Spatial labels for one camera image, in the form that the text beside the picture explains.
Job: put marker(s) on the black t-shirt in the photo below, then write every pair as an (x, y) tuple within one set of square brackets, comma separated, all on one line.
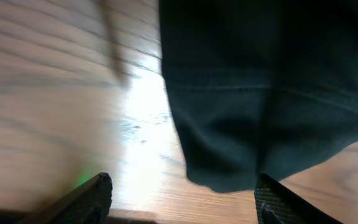
[(259, 86)]

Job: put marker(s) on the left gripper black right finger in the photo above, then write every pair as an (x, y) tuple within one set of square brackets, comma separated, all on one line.
[(276, 204)]

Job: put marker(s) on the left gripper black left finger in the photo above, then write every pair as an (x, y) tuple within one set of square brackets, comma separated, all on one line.
[(89, 203)]

